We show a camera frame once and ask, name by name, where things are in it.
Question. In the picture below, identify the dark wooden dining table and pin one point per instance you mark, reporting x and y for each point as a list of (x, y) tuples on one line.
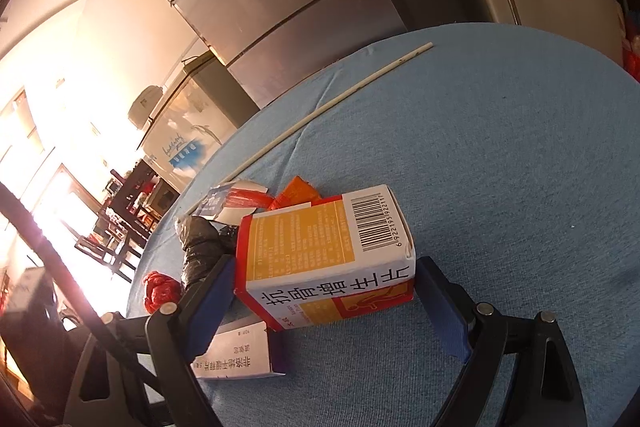
[(139, 200)]

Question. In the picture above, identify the long white stick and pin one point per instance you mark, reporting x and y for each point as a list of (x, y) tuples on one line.
[(290, 114)]

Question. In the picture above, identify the crumpled black plastic bag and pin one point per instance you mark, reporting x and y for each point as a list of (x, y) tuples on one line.
[(203, 245)]

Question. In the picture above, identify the blue tablecloth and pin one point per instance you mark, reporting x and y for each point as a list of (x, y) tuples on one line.
[(514, 156)]

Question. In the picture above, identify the white purple medicine box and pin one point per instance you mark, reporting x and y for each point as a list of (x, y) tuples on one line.
[(244, 349)]

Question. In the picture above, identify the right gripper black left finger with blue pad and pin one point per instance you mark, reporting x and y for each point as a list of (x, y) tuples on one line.
[(148, 360)]

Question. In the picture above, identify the white rice cooker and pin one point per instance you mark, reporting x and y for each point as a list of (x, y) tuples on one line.
[(142, 107)]

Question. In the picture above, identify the red crumpled wrapper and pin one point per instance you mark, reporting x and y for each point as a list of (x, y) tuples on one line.
[(160, 289)]

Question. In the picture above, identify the dark wooden chair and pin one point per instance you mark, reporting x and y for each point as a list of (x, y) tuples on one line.
[(112, 243)]

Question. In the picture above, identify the red plastic bag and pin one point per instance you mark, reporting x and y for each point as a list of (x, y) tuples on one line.
[(631, 56)]

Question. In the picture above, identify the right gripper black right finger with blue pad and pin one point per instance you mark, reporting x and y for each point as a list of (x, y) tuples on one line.
[(544, 389)]

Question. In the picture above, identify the white chest freezer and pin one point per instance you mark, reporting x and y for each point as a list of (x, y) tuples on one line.
[(198, 112)]

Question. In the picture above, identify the orange white medicine box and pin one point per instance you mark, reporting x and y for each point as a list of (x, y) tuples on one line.
[(321, 262)]

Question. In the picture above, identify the orange plastic wrapper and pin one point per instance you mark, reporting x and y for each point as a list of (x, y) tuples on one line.
[(297, 192)]

